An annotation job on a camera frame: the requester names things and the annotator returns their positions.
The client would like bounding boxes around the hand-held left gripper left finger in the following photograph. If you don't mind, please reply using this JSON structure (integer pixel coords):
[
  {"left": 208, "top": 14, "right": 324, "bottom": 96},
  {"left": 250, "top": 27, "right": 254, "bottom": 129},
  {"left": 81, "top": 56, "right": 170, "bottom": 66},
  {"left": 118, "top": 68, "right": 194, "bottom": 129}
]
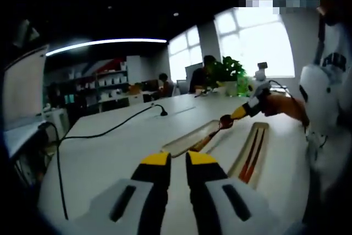
[{"left": 63, "top": 151, "right": 173, "bottom": 235}]

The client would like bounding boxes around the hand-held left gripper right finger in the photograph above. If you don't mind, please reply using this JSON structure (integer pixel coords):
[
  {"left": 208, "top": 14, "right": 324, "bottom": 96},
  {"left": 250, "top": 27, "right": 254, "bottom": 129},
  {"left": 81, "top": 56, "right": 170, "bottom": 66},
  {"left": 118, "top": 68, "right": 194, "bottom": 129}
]
[{"left": 185, "top": 151, "right": 289, "bottom": 235}]

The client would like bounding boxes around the dark red wooden spoon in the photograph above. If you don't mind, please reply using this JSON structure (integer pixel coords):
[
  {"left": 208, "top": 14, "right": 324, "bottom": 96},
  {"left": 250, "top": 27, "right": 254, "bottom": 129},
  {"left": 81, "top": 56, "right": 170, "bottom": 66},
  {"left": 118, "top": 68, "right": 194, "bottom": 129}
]
[{"left": 191, "top": 114, "right": 235, "bottom": 152}]

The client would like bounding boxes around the dark red-tipped chopstick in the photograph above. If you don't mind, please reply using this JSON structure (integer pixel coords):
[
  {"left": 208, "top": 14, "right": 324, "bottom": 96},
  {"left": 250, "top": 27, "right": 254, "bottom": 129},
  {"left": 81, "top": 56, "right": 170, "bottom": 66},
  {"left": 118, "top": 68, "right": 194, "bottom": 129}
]
[
  {"left": 238, "top": 129, "right": 261, "bottom": 179},
  {"left": 246, "top": 129, "right": 266, "bottom": 183}
]

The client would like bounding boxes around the white cutlery case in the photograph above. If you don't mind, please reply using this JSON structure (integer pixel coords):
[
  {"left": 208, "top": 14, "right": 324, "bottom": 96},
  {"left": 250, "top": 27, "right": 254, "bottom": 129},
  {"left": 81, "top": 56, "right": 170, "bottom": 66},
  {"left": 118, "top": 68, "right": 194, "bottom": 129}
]
[{"left": 161, "top": 118, "right": 272, "bottom": 191}]

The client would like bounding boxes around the person's right hand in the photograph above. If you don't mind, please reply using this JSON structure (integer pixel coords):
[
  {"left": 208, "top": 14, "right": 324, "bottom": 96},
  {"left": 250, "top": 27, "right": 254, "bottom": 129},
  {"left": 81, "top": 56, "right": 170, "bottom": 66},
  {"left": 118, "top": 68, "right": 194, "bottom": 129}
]
[{"left": 262, "top": 94, "right": 310, "bottom": 125}]

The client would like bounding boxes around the small white device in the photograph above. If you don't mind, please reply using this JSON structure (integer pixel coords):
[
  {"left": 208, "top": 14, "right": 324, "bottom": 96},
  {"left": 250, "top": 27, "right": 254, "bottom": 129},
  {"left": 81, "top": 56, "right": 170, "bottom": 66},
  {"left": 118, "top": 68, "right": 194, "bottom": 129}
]
[{"left": 254, "top": 62, "right": 270, "bottom": 81}]

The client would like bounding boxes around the green patterned bottle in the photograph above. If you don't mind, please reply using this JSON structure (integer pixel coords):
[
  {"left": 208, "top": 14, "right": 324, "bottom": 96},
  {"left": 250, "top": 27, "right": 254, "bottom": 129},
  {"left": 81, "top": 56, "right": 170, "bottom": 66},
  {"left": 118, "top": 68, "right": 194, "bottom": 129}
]
[{"left": 236, "top": 76, "right": 250, "bottom": 97}]

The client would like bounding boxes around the green potted plant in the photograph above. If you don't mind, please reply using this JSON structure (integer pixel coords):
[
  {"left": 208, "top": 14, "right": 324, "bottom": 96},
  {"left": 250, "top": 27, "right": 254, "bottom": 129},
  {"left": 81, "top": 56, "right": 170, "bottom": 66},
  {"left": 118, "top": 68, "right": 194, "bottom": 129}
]
[{"left": 213, "top": 56, "right": 248, "bottom": 96}]

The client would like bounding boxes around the large bright window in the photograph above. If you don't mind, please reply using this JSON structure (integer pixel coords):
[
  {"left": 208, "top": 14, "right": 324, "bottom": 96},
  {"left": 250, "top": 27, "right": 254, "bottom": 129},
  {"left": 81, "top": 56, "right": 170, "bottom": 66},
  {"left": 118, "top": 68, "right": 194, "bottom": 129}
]
[
  {"left": 214, "top": 8, "right": 295, "bottom": 79},
  {"left": 168, "top": 25, "right": 204, "bottom": 75}
]

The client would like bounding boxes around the small black tool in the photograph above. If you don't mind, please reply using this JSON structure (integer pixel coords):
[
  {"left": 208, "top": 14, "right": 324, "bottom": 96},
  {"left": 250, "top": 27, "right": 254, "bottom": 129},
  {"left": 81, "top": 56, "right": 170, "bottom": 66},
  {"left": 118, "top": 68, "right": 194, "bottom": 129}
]
[{"left": 194, "top": 88, "right": 218, "bottom": 99}]

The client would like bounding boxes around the white chest-worn device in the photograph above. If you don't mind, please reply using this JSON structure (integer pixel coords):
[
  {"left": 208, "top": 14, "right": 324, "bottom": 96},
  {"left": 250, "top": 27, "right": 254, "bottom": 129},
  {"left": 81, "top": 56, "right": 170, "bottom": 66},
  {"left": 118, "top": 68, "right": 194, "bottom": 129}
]
[{"left": 299, "top": 63, "right": 342, "bottom": 136}]

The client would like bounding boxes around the person's white printed shirt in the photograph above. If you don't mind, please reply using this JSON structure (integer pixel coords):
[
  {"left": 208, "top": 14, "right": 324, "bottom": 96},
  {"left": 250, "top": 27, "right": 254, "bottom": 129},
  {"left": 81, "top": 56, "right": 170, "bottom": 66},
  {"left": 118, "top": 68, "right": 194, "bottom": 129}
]
[{"left": 302, "top": 23, "right": 352, "bottom": 192}]

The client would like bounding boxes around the white storage shelf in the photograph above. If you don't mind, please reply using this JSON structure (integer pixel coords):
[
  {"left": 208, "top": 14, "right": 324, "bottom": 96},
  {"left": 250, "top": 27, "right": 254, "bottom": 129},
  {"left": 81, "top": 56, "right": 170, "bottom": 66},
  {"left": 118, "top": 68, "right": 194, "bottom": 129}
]
[{"left": 45, "top": 58, "right": 130, "bottom": 109}]

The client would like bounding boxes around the long ceiling light strip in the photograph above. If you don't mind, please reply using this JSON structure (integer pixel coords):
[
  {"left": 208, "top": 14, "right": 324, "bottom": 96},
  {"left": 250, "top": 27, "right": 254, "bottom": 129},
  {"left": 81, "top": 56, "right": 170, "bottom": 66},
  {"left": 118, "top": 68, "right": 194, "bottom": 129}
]
[{"left": 45, "top": 37, "right": 168, "bottom": 57}]

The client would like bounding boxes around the black cable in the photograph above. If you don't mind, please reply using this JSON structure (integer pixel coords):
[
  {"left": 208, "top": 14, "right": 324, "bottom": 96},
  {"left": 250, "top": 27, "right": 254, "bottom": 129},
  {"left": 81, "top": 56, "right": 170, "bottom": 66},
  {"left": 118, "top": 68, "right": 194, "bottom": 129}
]
[{"left": 54, "top": 103, "right": 166, "bottom": 220}]

